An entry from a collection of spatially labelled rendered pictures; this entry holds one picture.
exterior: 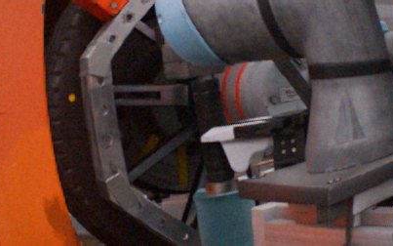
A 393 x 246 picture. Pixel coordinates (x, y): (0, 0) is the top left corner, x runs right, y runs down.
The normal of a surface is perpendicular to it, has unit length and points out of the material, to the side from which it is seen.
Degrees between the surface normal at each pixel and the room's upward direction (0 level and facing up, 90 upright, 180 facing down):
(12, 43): 90
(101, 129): 90
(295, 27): 115
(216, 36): 120
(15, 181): 90
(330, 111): 72
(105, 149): 90
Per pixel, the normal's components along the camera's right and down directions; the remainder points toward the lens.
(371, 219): -0.93, 0.18
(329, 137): -0.72, -0.14
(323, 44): -0.65, 0.16
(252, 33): -0.39, 0.62
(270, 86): 0.37, 0.00
